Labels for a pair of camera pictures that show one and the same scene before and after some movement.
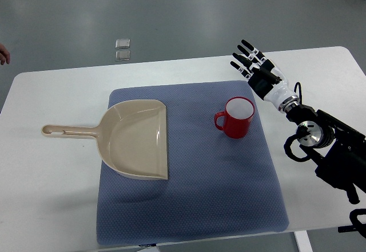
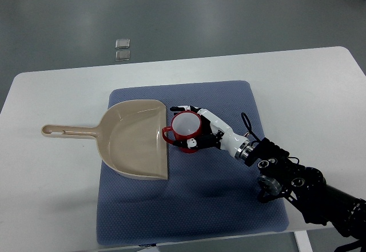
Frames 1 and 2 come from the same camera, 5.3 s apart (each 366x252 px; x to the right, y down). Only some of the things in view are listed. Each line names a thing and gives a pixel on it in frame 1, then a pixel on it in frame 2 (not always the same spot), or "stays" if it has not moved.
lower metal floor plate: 122,55 stays
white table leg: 303,241 stays
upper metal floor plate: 122,43 stays
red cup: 235,121 to 185,124
